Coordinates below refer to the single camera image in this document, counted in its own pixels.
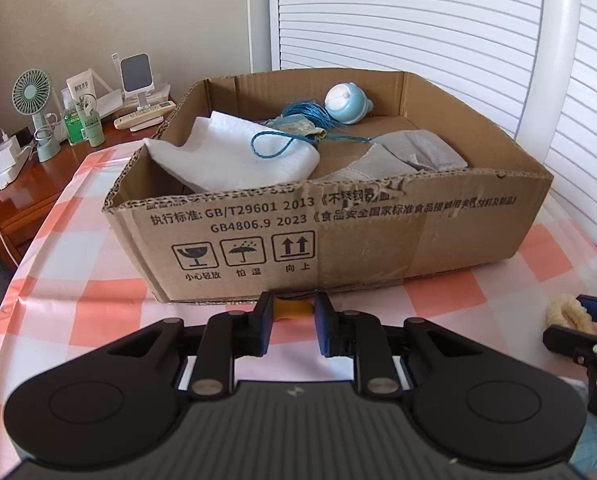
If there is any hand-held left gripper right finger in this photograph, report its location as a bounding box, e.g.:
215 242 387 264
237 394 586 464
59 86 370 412
314 291 474 397

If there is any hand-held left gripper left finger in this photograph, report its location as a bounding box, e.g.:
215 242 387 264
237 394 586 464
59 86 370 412
107 291 275 402

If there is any yellow cloth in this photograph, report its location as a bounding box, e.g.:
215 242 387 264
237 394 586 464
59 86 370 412
273 297 315 322

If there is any cream knitted scrunchie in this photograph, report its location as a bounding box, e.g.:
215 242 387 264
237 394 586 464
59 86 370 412
547 295 596 333

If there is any brown cardboard box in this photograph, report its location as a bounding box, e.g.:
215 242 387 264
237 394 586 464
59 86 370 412
102 67 554 305

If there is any grey non-woven pouch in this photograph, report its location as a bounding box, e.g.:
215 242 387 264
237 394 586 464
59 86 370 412
311 144 419 181
378 130 468 171

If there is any white towel cloth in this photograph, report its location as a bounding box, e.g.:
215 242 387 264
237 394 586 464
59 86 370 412
144 111 321 195

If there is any blue cord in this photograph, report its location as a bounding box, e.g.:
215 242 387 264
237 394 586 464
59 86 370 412
251 101 374 161

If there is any light blue cloth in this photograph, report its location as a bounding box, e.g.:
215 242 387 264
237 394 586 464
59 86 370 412
571 412 597 480

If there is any pink checkered bed sheet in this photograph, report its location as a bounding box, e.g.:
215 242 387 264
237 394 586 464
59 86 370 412
0 147 597 480

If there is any blue white plush toy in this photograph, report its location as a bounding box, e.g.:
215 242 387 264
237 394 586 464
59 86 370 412
324 82 376 125

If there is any white remote control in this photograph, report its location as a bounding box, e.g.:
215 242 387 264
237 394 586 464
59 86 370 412
114 101 176 130

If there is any wooden nightstand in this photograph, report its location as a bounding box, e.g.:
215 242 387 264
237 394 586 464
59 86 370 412
0 87 179 261

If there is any green sanitizer bottle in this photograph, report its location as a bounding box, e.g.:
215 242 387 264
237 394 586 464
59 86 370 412
62 101 86 146

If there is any white framed standing mirror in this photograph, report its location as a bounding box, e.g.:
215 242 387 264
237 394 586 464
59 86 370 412
120 53 154 111

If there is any white cream tube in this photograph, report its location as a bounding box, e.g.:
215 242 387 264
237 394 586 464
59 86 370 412
66 71 104 147

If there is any white power strip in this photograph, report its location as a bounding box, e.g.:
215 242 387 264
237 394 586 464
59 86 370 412
0 145 36 191

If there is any white charger plug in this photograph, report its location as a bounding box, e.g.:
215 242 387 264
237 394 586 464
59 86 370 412
0 130 22 173

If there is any white louvered closet door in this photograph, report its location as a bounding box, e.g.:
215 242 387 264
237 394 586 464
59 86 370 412
268 0 597 261

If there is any green desk fan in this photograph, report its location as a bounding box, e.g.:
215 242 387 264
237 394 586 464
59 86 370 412
12 69 62 163

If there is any white curved frame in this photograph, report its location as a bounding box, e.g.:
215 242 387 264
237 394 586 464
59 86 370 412
515 0 586 161

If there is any white charging cable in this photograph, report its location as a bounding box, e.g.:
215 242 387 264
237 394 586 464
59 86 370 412
0 127 23 268

